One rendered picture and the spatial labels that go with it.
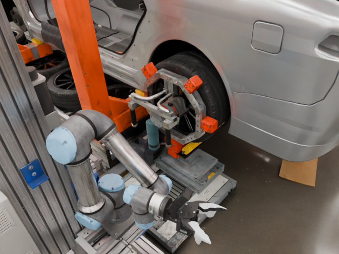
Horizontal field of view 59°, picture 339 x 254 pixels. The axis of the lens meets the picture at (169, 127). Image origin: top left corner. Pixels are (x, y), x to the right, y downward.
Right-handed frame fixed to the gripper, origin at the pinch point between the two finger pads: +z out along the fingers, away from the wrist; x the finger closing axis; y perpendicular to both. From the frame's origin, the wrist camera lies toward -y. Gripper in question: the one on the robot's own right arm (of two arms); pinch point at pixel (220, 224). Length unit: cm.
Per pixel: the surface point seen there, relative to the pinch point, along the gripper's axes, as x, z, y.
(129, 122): -112, -112, 52
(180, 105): -87, -54, 10
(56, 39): -166, -238, 12
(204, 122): -94, -40, 23
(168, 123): -76, -57, 19
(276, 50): -92, -5, -31
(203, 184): -113, -43, 93
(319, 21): -86, 11, -48
